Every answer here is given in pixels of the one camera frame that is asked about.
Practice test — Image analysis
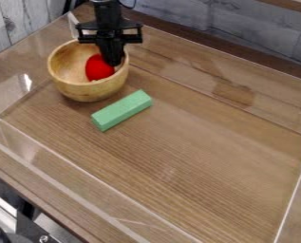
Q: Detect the green rectangular block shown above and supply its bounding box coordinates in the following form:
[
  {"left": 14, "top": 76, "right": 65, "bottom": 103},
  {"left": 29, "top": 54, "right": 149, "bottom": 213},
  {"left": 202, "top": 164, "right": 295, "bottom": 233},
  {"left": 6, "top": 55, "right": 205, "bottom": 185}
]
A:
[{"left": 90, "top": 90, "right": 153, "bottom": 132}]

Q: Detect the clear acrylic tray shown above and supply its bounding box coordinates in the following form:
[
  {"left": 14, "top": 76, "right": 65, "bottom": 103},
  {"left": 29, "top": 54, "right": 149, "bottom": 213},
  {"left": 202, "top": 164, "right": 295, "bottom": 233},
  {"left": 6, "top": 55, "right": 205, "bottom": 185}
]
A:
[{"left": 0, "top": 69, "right": 301, "bottom": 243}]

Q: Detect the clear acrylic corner bracket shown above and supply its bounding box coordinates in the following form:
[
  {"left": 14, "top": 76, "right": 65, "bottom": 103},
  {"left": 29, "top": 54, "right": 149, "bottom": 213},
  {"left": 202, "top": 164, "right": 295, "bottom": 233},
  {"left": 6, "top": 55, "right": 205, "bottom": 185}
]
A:
[{"left": 67, "top": 11, "right": 79, "bottom": 39}]

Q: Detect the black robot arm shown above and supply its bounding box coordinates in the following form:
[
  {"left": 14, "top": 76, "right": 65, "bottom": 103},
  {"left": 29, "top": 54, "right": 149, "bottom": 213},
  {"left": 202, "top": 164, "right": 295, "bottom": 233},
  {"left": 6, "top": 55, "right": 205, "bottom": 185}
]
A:
[{"left": 75, "top": 0, "right": 142, "bottom": 66}]

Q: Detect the black metal mount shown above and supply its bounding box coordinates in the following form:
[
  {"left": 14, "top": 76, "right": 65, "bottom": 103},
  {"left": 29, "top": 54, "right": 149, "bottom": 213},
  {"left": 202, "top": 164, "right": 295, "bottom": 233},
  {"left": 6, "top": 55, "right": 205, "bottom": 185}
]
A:
[{"left": 15, "top": 210, "right": 61, "bottom": 243}]

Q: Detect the red plush strawberry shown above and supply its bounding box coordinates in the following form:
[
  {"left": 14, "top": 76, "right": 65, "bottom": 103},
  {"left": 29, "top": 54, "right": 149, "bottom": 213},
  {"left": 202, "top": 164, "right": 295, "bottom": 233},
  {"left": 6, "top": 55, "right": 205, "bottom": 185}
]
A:
[{"left": 86, "top": 54, "right": 114, "bottom": 81}]

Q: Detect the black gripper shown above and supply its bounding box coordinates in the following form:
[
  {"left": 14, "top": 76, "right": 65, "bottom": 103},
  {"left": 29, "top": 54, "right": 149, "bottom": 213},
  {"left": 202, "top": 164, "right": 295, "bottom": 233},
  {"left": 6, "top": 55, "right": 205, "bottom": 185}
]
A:
[{"left": 75, "top": 19, "right": 142, "bottom": 65}]

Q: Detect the wooden bowl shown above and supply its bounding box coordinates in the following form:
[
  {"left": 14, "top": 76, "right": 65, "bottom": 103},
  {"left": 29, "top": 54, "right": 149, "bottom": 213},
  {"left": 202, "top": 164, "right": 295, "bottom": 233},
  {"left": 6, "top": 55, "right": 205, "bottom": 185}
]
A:
[{"left": 47, "top": 39, "right": 130, "bottom": 102}]

